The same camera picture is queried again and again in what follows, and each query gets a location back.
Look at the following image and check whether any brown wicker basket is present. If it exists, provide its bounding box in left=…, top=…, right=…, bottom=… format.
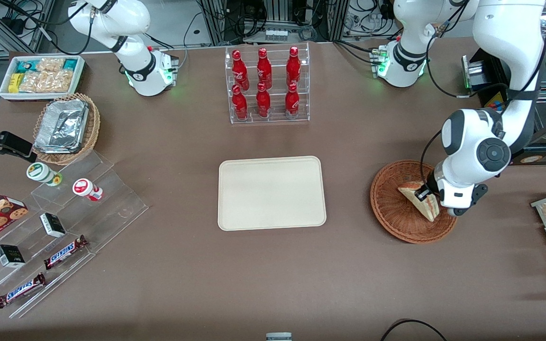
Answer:
left=370, top=160, right=457, bottom=244

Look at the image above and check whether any cream plastic tray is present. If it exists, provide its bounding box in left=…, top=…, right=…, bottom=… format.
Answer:
left=218, top=156, right=327, bottom=232

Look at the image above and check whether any white plastic snack bin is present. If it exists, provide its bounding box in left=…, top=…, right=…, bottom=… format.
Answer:
left=0, top=54, right=85, bottom=102

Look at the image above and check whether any clear acrylic bottle rack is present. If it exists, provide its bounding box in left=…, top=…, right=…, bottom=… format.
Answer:
left=225, top=43, right=310, bottom=125

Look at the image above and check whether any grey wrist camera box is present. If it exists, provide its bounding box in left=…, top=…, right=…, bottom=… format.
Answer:
left=447, top=184, right=488, bottom=217

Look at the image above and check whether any Snickers chocolate bar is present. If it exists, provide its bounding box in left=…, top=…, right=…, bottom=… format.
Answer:
left=44, top=235, right=89, bottom=270
left=0, top=273, right=46, bottom=309

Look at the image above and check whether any clear acrylic tiered shelf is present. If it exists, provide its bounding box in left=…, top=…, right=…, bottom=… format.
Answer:
left=0, top=151, right=149, bottom=319

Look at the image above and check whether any silver electronic box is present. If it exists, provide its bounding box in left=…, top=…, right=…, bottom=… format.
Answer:
left=462, top=54, right=491, bottom=91

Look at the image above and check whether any red lidded yogurt cup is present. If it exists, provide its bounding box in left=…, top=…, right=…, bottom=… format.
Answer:
left=73, top=178, right=104, bottom=202

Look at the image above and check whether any silver foil pack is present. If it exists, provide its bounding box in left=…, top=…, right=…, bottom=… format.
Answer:
left=45, top=99, right=90, bottom=118
left=35, top=110, right=87, bottom=154

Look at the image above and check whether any small black carton box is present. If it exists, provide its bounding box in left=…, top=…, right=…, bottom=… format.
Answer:
left=40, top=213, right=66, bottom=238
left=0, top=244, right=26, bottom=269

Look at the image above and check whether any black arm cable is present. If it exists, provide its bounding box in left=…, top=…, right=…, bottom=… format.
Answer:
left=0, top=0, right=82, bottom=55
left=419, top=129, right=445, bottom=191

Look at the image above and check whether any triangular sandwich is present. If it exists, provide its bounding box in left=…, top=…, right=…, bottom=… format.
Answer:
left=398, top=181, right=440, bottom=222

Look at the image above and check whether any green sunflower lidded cup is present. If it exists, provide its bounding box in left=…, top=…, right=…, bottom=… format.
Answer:
left=27, top=162, right=63, bottom=187

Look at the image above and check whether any clear cracker bag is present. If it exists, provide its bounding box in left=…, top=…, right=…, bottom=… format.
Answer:
left=45, top=70, right=73, bottom=93
left=19, top=71, right=48, bottom=94
left=36, top=58, right=65, bottom=74

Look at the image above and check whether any light wicker basket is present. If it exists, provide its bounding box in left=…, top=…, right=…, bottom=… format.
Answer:
left=33, top=93, right=101, bottom=165

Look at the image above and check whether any red cola bottle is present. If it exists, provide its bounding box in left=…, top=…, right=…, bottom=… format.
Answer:
left=286, top=46, right=301, bottom=87
left=232, top=85, right=248, bottom=120
left=257, top=47, right=273, bottom=90
left=232, top=50, right=250, bottom=91
left=285, top=83, right=300, bottom=119
left=256, top=82, right=272, bottom=118

